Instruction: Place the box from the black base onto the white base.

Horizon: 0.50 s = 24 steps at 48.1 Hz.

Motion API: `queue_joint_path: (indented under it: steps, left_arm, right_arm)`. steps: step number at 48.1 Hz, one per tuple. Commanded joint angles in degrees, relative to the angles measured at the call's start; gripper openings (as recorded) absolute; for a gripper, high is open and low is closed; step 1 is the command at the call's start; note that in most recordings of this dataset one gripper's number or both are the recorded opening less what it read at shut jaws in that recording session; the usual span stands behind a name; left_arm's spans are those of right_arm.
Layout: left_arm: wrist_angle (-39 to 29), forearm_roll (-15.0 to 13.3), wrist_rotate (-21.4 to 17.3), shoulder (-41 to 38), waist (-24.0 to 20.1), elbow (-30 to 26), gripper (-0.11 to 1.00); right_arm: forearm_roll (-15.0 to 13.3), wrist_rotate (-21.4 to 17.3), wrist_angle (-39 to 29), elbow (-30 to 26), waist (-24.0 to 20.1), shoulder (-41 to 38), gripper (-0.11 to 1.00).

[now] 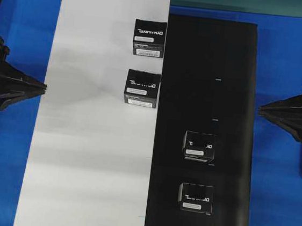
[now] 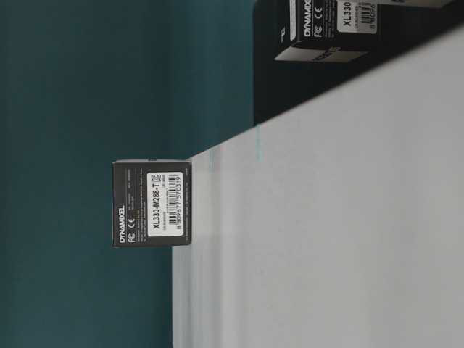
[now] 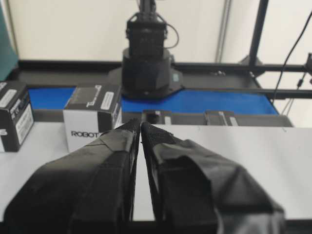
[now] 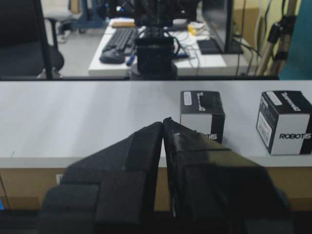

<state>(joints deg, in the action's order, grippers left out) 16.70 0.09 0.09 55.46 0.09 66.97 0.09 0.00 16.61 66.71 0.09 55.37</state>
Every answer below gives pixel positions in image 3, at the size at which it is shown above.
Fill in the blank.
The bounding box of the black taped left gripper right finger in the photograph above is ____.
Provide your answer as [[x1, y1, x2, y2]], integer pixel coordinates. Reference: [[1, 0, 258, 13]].
[[141, 122, 286, 234]]

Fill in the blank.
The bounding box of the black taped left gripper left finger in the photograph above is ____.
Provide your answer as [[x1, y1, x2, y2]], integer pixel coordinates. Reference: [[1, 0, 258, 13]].
[[3, 119, 140, 234]]

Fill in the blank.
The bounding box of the black white box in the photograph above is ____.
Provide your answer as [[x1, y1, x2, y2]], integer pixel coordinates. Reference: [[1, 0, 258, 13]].
[[141, 110, 172, 125], [63, 83, 122, 152], [0, 81, 34, 152], [204, 111, 238, 126]]

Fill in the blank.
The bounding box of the black aluminium frame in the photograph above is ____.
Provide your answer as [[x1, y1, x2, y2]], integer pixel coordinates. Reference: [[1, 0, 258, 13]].
[[18, 0, 312, 100]]

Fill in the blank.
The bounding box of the black hanging cable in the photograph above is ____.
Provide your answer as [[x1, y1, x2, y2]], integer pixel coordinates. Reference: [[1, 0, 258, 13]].
[[272, 9, 312, 100]]

